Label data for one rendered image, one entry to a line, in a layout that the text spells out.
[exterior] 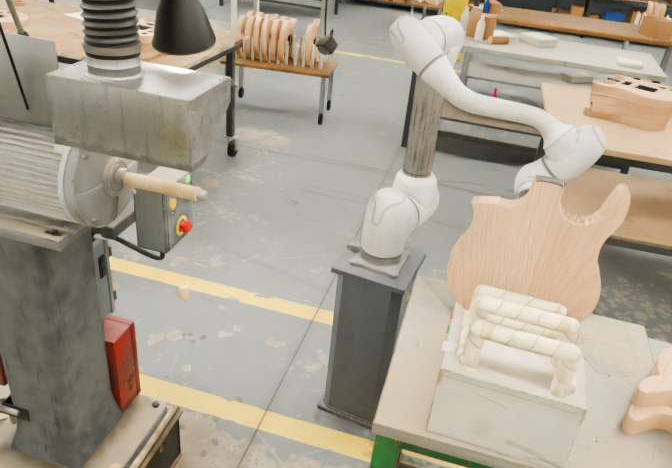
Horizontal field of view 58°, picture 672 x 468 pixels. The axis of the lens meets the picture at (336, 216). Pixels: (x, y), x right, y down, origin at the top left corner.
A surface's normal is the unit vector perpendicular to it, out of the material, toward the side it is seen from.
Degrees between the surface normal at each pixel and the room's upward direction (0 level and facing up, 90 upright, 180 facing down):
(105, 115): 90
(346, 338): 90
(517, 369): 0
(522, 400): 90
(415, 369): 0
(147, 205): 90
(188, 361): 0
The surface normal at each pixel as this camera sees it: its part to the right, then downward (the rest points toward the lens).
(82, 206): 0.71, 0.49
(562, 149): -0.57, 0.18
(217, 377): 0.09, -0.87
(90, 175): 0.92, 0.21
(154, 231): -0.27, 0.45
